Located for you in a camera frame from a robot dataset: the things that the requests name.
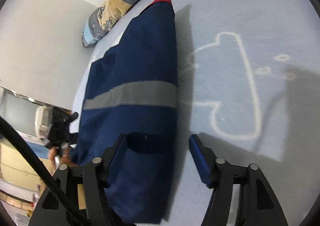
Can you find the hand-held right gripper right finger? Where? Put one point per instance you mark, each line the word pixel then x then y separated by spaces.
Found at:
pixel 200 156

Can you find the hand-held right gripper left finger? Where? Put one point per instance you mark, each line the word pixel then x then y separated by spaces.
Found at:
pixel 113 152

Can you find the navy blue work jacket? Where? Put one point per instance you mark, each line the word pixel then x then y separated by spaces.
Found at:
pixel 140 61

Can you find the person's left hand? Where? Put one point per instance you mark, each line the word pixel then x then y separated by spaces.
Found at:
pixel 53 156

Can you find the metal framed glass door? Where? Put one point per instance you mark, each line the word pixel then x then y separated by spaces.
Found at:
pixel 17 113

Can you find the light wooden cabinet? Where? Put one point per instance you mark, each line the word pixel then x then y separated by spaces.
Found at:
pixel 17 163

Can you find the rolled patchwork quilt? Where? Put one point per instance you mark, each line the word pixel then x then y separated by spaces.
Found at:
pixel 117 3

